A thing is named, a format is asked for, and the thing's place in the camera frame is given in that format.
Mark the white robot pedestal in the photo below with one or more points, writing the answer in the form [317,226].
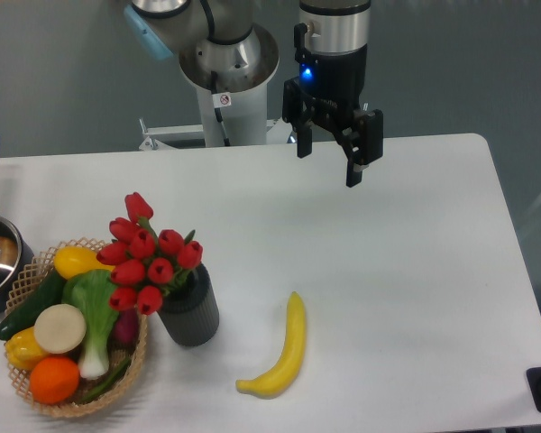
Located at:
[226,119]

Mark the beige round bun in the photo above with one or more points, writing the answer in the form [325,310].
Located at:
[60,329]

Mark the woven wicker basket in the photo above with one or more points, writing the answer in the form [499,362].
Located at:
[28,280]

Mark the red tulip bouquet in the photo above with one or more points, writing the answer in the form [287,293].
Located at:
[148,266]

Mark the yellow lemon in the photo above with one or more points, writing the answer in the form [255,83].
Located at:
[22,350]

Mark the yellow banana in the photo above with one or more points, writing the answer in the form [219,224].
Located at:
[275,381]

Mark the yellow squash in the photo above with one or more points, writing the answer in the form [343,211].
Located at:
[70,261]

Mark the orange fruit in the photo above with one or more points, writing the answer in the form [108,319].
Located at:
[54,379]

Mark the purple radish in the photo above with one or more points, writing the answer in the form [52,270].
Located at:
[126,328]

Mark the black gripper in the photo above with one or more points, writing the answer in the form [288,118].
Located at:
[326,93]

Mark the dark green cucumber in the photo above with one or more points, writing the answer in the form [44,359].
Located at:
[48,293]

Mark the green bok choy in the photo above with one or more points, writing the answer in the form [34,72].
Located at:
[90,293]

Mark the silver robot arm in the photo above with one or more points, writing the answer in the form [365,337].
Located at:
[229,59]

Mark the dark grey ribbed vase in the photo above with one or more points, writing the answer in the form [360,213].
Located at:
[191,317]

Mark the green bean pod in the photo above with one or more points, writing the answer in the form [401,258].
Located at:
[110,380]

